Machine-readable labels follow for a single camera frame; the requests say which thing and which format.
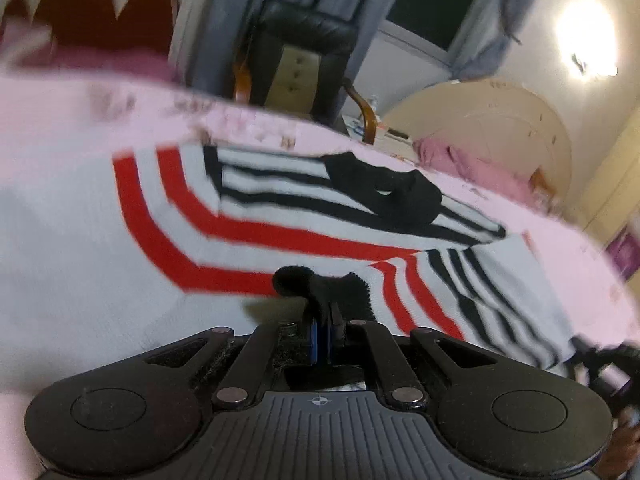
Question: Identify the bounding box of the red black white striped sweater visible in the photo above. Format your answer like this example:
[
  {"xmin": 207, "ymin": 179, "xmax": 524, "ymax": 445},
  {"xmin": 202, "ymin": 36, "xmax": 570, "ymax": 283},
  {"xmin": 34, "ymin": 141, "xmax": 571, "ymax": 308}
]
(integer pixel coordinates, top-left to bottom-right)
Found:
[{"xmin": 0, "ymin": 142, "xmax": 576, "ymax": 391}]

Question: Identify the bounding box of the pink floral bedspread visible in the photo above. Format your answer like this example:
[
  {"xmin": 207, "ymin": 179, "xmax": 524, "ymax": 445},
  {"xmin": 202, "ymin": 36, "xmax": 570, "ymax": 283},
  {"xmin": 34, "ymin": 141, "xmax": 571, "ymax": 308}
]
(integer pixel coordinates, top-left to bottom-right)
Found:
[{"xmin": 0, "ymin": 71, "xmax": 640, "ymax": 480}]

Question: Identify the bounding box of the cream wardrobe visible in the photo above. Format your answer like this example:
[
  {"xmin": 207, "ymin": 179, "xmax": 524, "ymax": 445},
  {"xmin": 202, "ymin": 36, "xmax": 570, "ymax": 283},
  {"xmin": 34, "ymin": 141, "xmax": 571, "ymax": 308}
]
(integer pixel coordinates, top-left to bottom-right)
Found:
[{"xmin": 569, "ymin": 109, "xmax": 640, "ymax": 261}]

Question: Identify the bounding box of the cream arched headboard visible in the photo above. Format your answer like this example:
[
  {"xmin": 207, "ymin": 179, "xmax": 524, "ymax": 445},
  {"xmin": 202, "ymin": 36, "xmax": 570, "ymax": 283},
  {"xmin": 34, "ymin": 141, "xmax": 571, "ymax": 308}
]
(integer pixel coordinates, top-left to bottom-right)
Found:
[{"xmin": 382, "ymin": 78, "xmax": 573, "ymax": 203}]

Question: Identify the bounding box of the pink pillow at cream headboard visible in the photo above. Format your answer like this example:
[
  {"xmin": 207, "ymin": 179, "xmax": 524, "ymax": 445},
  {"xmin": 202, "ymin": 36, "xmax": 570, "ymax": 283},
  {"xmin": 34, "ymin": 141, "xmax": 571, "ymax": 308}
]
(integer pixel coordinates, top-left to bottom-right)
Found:
[{"xmin": 413, "ymin": 138, "xmax": 535, "ymax": 207}]

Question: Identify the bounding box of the white bedside table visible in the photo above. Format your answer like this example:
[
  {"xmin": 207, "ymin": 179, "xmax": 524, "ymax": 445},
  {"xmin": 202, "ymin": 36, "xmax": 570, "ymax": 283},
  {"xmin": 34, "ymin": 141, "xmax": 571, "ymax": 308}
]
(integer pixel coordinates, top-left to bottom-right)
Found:
[{"xmin": 341, "ymin": 115, "xmax": 416, "ymax": 158}]

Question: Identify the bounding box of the blue-grey tied right curtain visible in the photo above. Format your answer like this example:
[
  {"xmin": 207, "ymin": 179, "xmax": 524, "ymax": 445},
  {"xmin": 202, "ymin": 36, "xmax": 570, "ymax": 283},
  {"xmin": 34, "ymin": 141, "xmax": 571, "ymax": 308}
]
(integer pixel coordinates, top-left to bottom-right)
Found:
[{"xmin": 452, "ymin": 0, "xmax": 536, "ymax": 81}]

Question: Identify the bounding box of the black leather office chair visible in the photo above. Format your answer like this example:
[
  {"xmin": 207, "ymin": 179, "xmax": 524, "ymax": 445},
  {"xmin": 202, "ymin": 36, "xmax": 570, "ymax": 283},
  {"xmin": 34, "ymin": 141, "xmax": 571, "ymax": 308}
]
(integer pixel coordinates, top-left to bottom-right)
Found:
[{"xmin": 232, "ymin": 0, "xmax": 378, "ymax": 145}]

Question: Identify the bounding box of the red scalloped white headboard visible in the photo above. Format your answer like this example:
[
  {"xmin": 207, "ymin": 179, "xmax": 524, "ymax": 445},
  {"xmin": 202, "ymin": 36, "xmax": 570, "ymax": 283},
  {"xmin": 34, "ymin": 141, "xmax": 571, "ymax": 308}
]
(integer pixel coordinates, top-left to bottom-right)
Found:
[{"xmin": 1, "ymin": 0, "xmax": 203, "ymax": 70}]

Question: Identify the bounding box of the purple wall poster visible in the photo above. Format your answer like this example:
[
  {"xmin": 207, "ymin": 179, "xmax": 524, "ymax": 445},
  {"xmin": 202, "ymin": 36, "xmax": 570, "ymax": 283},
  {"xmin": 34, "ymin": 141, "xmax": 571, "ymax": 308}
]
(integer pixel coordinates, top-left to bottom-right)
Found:
[{"xmin": 605, "ymin": 230, "xmax": 640, "ymax": 281}]

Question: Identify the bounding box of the lit wall lamp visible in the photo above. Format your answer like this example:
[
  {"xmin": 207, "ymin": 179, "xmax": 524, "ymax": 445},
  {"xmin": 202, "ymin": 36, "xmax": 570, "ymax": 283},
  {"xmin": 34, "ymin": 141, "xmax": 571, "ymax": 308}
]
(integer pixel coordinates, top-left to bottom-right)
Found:
[{"xmin": 554, "ymin": 0, "xmax": 618, "ymax": 80}]

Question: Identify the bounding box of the dark window with white frame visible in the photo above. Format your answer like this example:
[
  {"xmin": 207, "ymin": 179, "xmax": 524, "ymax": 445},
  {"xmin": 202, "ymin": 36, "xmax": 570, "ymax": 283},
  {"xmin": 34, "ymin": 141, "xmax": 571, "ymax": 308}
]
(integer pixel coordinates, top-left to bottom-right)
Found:
[{"xmin": 380, "ymin": 0, "xmax": 489, "ymax": 65}]

